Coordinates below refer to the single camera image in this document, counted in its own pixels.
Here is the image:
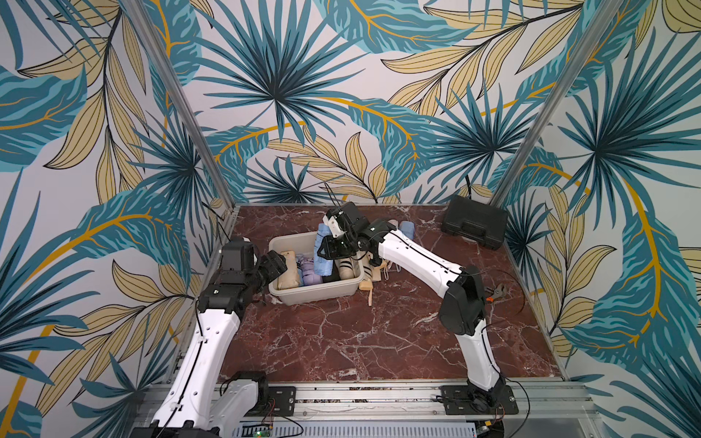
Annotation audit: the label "black plastic tool case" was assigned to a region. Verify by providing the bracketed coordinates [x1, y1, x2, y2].
[441, 196, 509, 250]

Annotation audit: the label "aluminium corner post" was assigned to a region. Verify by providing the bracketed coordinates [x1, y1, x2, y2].
[122, 0, 235, 210]
[489, 0, 624, 208]

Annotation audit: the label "lavender umbrella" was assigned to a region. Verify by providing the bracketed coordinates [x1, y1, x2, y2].
[298, 257, 323, 287]

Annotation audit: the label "blue folded umbrella back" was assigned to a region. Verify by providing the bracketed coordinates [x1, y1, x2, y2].
[399, 221, 415, 240]

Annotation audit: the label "left aluminium corner post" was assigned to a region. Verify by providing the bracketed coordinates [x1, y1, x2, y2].
[122, 0, 235, 210]

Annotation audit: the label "orange handled pliers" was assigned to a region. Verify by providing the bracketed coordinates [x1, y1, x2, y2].
[485, 284, 509, 303]

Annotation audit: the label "beige plastic storage box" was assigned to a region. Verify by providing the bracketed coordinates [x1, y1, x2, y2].
[268, 232, 365, 306]

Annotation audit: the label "right aluminium corner post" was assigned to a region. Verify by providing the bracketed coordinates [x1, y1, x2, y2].
[489, 0, 624, 208]

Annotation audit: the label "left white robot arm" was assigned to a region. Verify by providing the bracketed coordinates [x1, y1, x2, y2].
[131, 237, 288, 437]

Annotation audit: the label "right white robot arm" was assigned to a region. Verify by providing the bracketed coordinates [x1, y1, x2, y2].
[317, 202, 506, 414]

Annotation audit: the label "blue umbrella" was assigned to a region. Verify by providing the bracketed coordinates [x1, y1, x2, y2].
[313, 224, 334, 277]
[399, 221, 415, 240]

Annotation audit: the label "tan umbrella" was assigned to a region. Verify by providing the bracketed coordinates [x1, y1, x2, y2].
[277, 251, 303, 290]

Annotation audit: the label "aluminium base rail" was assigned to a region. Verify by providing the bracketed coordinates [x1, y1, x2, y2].
[130, 379, 606, 437]

